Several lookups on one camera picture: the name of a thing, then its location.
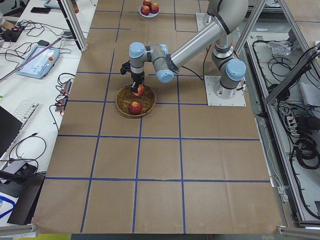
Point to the blue teach pendant tablet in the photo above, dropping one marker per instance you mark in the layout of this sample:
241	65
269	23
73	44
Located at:
41	65

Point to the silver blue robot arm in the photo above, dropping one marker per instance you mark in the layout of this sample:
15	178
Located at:
225	16

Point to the grey usb hub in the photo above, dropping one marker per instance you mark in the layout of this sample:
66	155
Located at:
15	166

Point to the red yellow apple in basket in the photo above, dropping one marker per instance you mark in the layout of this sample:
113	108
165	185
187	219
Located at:
135	107

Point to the red apple on plate right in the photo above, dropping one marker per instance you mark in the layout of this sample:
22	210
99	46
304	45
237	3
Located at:
154	8

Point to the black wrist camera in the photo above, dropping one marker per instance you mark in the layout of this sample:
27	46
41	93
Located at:
125	68

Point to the aluminium frame post left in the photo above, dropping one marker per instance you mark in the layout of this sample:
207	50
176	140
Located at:
70	17

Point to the white power strip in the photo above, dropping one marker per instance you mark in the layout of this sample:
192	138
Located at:
291	125

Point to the orange black adapter lower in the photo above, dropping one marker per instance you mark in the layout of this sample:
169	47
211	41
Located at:
61	105

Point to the red apple on plate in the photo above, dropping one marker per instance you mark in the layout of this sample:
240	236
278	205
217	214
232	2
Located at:
145	10
147	3
154	8

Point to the black box lower left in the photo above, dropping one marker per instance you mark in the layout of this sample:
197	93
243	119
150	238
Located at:
25	206

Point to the red apple on plate left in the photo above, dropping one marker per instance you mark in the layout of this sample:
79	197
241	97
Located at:
145	10

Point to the white plate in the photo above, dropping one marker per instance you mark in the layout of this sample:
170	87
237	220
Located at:
149	16

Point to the aluminium frame beam right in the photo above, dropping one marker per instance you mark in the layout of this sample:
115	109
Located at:
302	66

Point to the woven wicker basket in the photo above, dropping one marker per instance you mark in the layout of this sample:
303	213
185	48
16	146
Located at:
125	96

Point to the red apple on plate back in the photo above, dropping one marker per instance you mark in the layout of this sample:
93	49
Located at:
147	3

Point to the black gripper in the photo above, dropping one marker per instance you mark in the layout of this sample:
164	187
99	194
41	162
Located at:
137	77

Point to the white keyboard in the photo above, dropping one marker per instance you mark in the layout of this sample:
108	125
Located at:
25	110

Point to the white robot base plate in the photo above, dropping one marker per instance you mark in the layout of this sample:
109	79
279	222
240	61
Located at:
219	96

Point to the black smartphone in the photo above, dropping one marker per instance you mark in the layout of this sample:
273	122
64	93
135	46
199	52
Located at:
40	10

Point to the orange black adapter upper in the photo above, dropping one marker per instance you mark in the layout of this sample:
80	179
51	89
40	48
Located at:
66	87

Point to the red yellow carried apple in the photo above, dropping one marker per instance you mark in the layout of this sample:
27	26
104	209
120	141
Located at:
140	90

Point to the orange black adapter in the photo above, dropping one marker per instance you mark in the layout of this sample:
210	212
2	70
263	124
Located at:
66	87
61	105

